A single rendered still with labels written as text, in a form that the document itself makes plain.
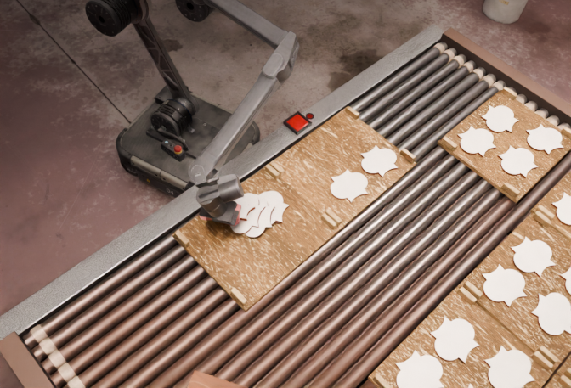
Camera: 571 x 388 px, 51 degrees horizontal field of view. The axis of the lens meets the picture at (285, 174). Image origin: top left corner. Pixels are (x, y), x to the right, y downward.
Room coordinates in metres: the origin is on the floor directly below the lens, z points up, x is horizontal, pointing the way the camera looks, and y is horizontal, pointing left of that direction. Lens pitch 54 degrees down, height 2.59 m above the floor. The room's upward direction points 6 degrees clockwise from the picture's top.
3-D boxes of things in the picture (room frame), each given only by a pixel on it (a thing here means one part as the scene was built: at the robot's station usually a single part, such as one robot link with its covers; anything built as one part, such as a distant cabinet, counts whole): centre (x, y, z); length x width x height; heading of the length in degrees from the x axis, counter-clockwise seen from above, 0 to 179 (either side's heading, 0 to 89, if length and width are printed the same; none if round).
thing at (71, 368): (1.18, -0.08, 0.90); 1.95 x 0.05 x 0.05; 138
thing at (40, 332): (1.28, 0.03, 0.90); 1.95 x 0.05 x 0.05; 138
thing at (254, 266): (0.97, 0.07, 0.93); 0.41 x 0.35 x 0.02; 139
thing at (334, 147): (1.28, -0.20, 0.93); 0.41 x 0.35 x 0.02; 139
